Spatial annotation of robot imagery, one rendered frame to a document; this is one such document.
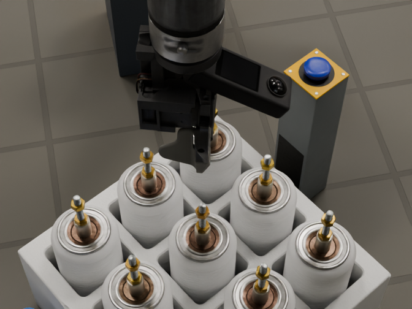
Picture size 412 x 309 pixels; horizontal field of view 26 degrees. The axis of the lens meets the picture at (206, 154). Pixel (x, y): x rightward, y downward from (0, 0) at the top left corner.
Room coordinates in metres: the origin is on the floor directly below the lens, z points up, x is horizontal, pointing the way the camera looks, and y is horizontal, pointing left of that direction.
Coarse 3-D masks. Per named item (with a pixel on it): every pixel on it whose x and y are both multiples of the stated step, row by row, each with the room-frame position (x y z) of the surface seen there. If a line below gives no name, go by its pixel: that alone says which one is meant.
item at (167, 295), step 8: (120, 264) 0.57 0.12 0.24; (152, 264) 0.57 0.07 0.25; (112, 272) 0.56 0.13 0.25; (160, 272) 0.56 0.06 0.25; (168, 280) 0.54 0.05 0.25; (104, 288) 0.53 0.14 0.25; (168, 288) 0.53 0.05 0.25; (104, 296) 0.52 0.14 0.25; (168, 296) 0.52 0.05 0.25; (104, 304) 0.51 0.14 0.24; (112, 304) 0.51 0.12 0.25; (160, 304) 0.51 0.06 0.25; (168, 304) 0.51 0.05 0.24
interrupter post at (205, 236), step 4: (196, 232) 0.60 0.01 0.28; (208, 232) 0.60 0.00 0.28; (196, 236) 0.60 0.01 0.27; (200, 236) 0.60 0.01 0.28; (204, 236) 0.60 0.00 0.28; (208, 236) 0.60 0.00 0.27; (196, 240) 0.60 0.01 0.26; (200, 240) 0.60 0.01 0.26; (204, 240) 0.60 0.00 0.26; (208, 240) 0.60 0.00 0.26; (200, 244) 0.60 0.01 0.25; (204, 244) 0.60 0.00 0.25
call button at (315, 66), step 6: (312, 60) 0.87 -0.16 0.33; (318, 60) 0.87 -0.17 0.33; (324, 60) 0.87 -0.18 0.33; (306, 66) 0.85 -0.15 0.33; (312, 66) 0.85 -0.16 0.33; (318, 66) 0.85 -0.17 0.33; (324, 66) 0.85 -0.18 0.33; (330, 66) 0.86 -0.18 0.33; (306, 72) 0.84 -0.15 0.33; (312, 72) 0.84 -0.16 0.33; (318, 72) 0.84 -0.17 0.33; (324, 72) 0.84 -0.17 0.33; (312, 78) 0.84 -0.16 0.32; (318, 78) 0.83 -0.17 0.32
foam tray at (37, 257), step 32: (160, 160) 0.79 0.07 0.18; (256, 160) 0.79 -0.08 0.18; (192, 192) 0.73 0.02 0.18; (32, 256) 0.62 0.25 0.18; (128, 256) 0.63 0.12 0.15; (160, 256) 0.62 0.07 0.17; (256, 256) 0.62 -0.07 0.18; (32, 288) 0.62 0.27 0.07; (64, 288) 0.57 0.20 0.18; (224, 288) 0.57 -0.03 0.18; (352, 288) 0.57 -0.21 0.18; (384, 288) 0.58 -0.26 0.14
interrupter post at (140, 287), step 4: (128, 284) 0.52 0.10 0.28; (136, 284) 0.52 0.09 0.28; (140, 284) 0.52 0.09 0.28; (128, 288) 0.52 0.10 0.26; (132, 288) 0.52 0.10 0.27; (136, 288) 0.52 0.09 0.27; (140, 288) 0.52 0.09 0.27; (144, 288) 0.53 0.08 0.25; (132, 292) 0.52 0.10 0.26; (136, 292) 0.52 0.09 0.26; (140, 292) 0.52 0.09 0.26; (136, 296) 0.52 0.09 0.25
